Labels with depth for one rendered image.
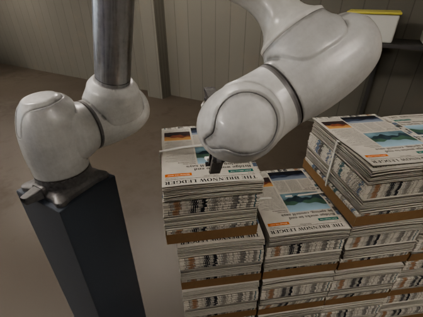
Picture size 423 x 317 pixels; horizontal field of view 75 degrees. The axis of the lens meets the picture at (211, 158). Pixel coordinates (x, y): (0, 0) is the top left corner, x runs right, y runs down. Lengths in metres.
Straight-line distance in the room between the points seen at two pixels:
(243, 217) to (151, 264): 1.16
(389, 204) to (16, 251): 2.18
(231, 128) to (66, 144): 0.58
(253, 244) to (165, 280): 1.00
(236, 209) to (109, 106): 0.48
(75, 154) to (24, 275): 1.43
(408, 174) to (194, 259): 0.71
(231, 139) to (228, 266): 0.74
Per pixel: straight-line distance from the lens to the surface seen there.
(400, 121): 1.35
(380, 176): 0.96
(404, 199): 1.09
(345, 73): 0.41
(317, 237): 1.03
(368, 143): 1.07
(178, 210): 0.81
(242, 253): 0.96
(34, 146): 0.83
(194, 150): 0.90
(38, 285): 2.09
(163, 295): 1.80
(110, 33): 0.79
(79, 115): 0.84
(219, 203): 0.81
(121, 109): 0.86
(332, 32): 0.41
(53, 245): 1.05
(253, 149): 0.31
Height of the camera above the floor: 1.50
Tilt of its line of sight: 31 degrees down
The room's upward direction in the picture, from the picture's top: straight up
